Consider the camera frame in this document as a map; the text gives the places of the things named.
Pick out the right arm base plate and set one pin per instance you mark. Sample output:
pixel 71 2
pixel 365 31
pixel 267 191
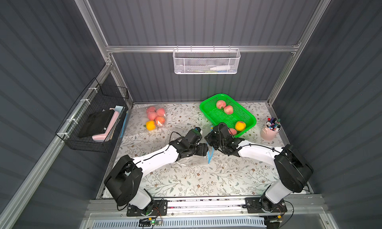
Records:
pixel 263 205

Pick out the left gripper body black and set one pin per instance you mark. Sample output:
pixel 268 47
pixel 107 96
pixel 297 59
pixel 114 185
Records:
pixel 201 149

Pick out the orange red peach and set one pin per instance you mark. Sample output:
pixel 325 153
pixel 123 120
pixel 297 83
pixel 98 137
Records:
pixel 160 121

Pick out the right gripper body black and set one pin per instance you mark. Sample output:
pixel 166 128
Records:
pixel 212 138

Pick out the white wire wall basket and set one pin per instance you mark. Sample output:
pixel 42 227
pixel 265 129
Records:
pixel 199 61

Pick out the black wire wall basket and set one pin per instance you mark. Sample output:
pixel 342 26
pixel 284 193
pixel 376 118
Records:
pixel 97 97

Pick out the pink peach bottom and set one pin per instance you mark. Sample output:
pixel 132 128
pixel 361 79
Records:
pixel 232 131

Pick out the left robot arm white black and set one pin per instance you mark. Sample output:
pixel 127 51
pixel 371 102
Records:
pixel 123 182

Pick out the pink peach top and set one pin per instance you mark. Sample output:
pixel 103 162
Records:
pixel 220 104

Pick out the yellow peach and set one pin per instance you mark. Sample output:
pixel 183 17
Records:
pixel 240 126
pixel 150 125

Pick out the white tube in basket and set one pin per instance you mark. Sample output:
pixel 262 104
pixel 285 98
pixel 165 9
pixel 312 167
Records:
pixel 224 68

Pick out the pink peach behind bag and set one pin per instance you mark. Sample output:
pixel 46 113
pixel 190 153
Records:
pixel 151 109

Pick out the clear zip-top bag blue zipper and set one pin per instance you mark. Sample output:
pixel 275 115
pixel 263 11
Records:
pixel 135 121

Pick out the black pouch in basket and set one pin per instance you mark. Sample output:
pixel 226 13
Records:
pixel 95 124

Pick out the pink pen cup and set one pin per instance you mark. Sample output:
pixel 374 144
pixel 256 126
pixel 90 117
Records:
pixel 271 128

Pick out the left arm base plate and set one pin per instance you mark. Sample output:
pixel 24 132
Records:
pixel 155 208

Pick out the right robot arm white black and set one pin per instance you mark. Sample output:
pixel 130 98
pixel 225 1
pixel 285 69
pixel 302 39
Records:
pixel 293 169

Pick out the pink peach with leaf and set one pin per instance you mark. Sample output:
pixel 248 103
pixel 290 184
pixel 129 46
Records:
pixel 152 115

